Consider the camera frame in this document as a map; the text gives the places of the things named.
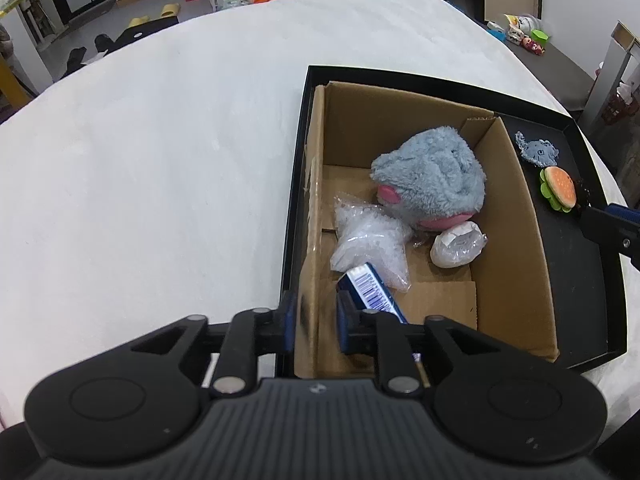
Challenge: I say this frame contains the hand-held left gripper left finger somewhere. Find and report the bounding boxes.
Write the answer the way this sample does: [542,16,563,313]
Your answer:
[127,290,299,397]

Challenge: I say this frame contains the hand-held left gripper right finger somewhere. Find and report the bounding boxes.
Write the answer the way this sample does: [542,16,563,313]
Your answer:
[336,292,507,397]

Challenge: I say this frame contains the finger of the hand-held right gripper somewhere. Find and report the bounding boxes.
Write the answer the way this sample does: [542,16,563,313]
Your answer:
[580,203,640,261]

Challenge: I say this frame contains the blue tissue pack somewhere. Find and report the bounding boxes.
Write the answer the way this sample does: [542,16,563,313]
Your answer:
[336,262,410,325]

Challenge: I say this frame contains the burger plush toy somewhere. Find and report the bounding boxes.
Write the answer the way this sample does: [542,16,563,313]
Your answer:
[539,166,578,213]

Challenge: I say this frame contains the black shallow tray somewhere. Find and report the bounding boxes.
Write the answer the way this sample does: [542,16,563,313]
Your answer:
[277,65,628,378]

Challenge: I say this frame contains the clear plastic bag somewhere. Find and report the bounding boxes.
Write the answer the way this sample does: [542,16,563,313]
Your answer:
[330,194,413,293]

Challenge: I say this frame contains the brown cardboard box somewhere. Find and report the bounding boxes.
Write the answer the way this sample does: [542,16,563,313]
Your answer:
[294,81,560,380]

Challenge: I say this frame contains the white ball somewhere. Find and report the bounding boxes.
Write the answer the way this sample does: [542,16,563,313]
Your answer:
[430,222,488,267]

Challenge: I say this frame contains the large grey plush toy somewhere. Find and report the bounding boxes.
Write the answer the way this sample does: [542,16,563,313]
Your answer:
[370,127,487,231]

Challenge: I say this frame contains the small grey whale plush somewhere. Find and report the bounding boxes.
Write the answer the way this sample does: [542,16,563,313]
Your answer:
[514,131,559,167]

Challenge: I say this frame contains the red basket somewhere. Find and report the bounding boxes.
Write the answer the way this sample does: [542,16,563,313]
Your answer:
[600,82,640,123]

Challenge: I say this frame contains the black top desk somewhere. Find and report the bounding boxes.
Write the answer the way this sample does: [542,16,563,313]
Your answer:
[582,21,640,131]

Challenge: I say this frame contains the dark floor mat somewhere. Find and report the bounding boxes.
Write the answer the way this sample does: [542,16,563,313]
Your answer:
[515,35,596,111]

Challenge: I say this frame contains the yellow legged table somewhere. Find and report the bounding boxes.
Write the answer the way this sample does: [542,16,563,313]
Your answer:
[0,0,56,106]

